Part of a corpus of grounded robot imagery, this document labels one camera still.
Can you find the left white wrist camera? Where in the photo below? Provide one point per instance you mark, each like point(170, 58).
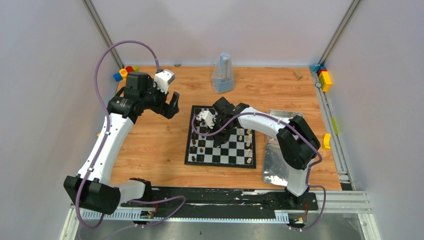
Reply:
point(163, 79)

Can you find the stacked lego bricks right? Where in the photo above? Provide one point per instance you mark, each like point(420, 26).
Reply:
point(323, 76)

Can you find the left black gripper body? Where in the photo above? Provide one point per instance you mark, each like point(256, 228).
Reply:
point(166, 108)

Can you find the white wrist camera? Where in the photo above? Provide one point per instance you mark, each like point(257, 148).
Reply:
point(163, 79)
point(207, 117)

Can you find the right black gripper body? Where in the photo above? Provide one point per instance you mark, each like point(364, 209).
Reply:
point(225, 135)

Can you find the yellow plastic piece right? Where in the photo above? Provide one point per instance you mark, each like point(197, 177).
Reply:
point(327, 141)

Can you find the black white chessboard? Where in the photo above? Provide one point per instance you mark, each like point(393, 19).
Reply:
point(234, 153)

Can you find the colourful toy blocks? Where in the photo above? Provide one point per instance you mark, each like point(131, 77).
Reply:
point(122, 73)

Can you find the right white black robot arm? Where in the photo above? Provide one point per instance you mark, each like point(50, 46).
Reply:
point(297, 142)

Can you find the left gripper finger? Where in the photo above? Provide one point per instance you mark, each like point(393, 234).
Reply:
point(169, 110)
point(174, 101)

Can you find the silver metal tray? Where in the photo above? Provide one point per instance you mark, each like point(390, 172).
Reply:
point(275, 170)

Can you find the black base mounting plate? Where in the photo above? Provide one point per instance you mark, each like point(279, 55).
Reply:
point(226, 203)

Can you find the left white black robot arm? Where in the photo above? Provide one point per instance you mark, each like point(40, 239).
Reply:
point(91, 188)

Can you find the clear plastic container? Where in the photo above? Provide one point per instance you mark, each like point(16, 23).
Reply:
point(282, 115)

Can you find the small wooden block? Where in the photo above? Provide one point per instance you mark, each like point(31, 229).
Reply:
point(298, 75)

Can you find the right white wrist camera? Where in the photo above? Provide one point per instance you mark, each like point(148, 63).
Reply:
point(207, 117)

